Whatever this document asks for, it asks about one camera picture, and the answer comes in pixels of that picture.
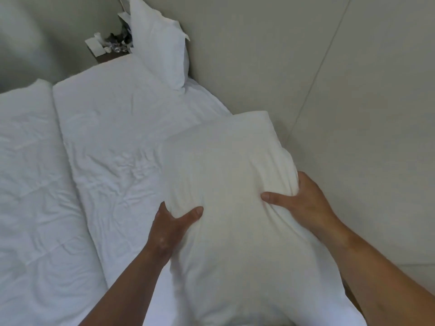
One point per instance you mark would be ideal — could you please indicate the person's left thumb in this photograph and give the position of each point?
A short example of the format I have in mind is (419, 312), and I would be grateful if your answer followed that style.
(187, 217)

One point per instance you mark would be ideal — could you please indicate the person's left forearm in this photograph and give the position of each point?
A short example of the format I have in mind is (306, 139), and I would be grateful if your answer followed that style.
(125, 288)

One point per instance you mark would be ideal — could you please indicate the person's right hand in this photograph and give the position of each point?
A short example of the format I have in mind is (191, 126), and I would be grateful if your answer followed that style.
(306, 203)

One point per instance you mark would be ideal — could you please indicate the white bed sheet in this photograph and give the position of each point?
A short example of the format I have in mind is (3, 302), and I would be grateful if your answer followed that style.
(125, 139)

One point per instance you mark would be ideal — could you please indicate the brown bedside table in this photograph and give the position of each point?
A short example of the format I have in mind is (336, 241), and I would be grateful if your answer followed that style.
(107, 54)

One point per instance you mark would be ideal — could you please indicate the cluster of small glasses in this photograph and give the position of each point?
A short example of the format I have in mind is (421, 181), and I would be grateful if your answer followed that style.
(119, 44)

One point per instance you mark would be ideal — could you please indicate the cream white pillow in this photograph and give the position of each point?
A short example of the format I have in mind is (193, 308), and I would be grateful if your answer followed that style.
(234, 213)

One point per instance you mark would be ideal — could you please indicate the person's left hand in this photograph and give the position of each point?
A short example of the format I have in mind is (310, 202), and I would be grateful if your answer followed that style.
(166, 230)

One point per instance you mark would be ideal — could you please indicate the person's right thumb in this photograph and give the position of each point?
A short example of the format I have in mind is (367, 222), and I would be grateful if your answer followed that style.
(277, 199)

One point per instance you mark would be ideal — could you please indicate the white tissue box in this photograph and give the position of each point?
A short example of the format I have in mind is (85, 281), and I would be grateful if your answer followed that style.
(95, 44)

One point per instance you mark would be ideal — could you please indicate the white upright pillow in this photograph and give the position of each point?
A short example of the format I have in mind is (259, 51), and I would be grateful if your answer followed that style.
(158, 44)

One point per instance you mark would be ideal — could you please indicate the white duvet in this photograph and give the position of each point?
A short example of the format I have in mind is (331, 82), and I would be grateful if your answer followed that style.
(37, 207)

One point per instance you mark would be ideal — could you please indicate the person's right forearm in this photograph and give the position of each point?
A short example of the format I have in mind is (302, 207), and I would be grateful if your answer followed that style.
(380, 274)

